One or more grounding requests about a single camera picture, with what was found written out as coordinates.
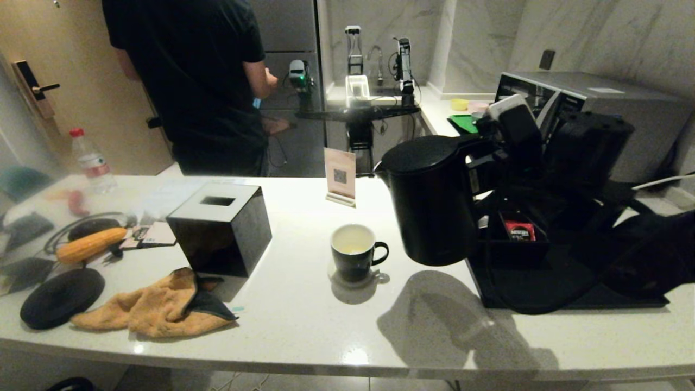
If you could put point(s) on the black wall socket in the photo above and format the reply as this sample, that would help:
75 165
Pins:
546 60

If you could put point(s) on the black compartment sachet box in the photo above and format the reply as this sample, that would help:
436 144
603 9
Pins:
516 250

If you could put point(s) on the orange toy carrot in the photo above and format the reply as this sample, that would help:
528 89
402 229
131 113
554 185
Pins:
57 196

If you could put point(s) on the white rack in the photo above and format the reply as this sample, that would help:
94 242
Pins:
357 88

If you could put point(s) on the orange microfiber cloth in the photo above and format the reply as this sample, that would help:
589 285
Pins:
157 307

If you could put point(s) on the tan wooden door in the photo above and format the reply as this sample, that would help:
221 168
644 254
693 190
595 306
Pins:
81 108

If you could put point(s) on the green tray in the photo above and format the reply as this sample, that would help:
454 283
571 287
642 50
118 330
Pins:
461 124

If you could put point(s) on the black stand-mounted robot arm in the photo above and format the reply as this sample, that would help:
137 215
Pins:
404 60

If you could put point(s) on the black electric kettle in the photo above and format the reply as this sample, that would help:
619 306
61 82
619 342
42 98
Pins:
429 212

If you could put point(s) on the clear blender jug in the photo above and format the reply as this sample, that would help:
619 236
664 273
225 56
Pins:
353 49

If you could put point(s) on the black flat panel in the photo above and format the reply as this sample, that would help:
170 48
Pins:
27 274

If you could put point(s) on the brown stool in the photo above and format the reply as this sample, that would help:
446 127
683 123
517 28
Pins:
274 126

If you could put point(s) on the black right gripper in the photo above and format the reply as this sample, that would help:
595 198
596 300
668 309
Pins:
521 144

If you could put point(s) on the black round kettle base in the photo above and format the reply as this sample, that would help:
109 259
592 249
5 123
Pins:
62 297

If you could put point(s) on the silver microwave oven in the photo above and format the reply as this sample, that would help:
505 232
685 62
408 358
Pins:
651 103

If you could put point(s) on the black glossy tissue box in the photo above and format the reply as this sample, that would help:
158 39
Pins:
228 239

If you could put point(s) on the red coffee sachet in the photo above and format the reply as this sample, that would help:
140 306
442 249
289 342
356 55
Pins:
518 231

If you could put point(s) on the QR code sign stand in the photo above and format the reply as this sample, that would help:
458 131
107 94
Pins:
339 174

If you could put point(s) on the teal round object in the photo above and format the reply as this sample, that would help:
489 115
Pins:
21 182

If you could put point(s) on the purple plate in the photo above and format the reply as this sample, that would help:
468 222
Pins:
421 94

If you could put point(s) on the black oval device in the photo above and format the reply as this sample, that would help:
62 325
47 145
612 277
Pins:
92 227

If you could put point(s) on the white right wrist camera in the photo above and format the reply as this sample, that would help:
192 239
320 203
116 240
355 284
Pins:
507 106

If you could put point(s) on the pink bowl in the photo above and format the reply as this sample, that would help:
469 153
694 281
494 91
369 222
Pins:
478 106

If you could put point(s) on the black rectangular serving tray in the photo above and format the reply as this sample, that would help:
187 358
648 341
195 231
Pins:
543 282

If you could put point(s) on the chrome sink faucet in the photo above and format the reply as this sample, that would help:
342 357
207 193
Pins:
379 68

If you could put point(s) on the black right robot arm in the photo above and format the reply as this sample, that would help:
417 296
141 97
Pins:
592 157

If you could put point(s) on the dark grey pouch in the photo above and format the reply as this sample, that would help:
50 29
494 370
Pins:
30 228

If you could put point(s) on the red toy chili pepper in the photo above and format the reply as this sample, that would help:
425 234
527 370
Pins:
77 203

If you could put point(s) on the black round pedestal table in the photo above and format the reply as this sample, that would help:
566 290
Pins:
358 113

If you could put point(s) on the grey tall cabinet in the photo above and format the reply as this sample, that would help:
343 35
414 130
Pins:
293 27

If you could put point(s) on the black mug white inside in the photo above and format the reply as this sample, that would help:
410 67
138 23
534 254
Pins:
353 266

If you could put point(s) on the plastic bottle red cap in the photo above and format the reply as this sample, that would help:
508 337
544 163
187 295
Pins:
93 164

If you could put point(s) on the yellow bowl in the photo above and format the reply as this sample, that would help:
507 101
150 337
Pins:
458 105

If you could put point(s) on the green-lit camera device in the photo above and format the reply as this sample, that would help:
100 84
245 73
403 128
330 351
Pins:
297 75

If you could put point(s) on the yellow toy corn cob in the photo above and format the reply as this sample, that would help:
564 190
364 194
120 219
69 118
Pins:
92 244

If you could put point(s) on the person in black shirt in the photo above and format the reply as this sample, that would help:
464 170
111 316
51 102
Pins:
190 81

